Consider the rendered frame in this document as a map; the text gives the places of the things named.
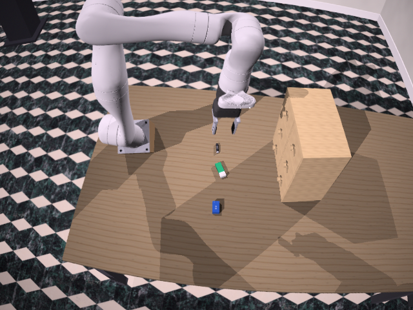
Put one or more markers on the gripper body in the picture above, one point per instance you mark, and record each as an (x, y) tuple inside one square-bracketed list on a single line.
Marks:
[(231, 97)]

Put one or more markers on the blue nine-volt battery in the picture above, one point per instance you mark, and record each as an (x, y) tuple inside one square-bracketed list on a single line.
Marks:
[(215, 207)]

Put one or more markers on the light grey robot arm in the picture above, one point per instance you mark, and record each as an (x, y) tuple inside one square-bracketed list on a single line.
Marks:
[(101, 22)]

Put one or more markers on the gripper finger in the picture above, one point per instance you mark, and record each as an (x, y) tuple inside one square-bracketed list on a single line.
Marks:
[(235, 124), (214, 126)]

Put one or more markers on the green and white eraser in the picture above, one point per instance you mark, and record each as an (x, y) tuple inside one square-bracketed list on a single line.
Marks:
[(220, 170)]

